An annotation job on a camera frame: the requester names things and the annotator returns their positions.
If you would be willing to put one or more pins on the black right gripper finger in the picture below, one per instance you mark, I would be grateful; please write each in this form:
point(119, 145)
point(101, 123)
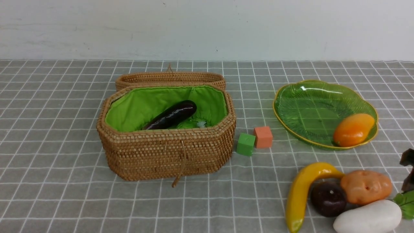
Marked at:
point(408, 184)
point(407, 158)

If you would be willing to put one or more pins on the white radish with leaves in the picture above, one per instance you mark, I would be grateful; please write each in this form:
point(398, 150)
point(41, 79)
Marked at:
point(382, 216)

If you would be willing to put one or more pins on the brown potato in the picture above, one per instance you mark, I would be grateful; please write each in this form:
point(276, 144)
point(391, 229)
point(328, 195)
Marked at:
point(363, 187)

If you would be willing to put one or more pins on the orange mango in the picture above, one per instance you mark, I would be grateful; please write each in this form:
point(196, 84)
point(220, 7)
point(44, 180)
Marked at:
point(353, 130)

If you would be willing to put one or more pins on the dark purple passion fruit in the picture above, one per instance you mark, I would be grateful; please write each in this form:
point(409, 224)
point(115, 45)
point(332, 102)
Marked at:
point(328, 199)

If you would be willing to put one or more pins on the yellow banana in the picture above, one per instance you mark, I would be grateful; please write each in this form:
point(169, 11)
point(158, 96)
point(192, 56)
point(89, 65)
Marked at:
point(298, 194)

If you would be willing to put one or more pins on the green bitter gourd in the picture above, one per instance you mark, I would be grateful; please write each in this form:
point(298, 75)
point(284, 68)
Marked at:
point(192, 123)

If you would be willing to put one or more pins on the dark purple eggplant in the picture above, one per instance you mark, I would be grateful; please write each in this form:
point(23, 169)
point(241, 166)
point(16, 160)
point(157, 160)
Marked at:
point(172, 116)

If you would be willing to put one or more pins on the green glass leaf plate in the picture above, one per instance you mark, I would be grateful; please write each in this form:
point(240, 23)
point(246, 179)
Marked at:
point(311, 111)

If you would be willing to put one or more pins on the orange foam cube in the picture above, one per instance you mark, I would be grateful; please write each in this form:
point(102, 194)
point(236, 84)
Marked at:
point(264, 137)

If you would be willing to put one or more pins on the green foam cube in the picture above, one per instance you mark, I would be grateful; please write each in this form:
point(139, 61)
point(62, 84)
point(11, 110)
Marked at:
point(245, 144)

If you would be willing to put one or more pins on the woven rattan basket green lining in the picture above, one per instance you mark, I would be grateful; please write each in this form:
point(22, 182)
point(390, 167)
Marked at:
point(135, 154)

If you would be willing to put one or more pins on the woven rattan basket lid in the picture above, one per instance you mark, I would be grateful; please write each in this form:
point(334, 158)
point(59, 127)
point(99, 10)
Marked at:
point(169, 76)

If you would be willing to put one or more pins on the grey checked tablecloth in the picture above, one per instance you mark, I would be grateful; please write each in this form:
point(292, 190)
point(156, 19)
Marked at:
point(55, 179)

